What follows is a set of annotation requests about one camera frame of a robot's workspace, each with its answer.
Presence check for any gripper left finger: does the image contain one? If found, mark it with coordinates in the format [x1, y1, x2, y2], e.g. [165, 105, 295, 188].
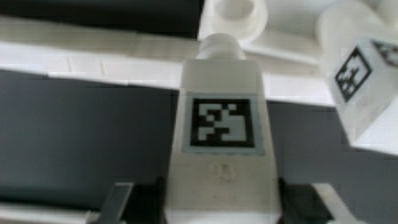
[90, 182, 135, 224]

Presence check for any white U-shaped obstacle wall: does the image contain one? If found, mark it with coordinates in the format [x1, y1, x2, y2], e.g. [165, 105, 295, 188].
[0, 15, 334, 106]

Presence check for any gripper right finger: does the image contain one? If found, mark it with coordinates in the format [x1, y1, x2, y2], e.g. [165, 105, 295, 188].
[312, 183, 368, 224]

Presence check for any white chair leg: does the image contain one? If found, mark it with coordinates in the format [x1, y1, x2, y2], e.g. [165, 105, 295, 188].
[165, 34, 282, 224]
[316, 0, 398, 156]

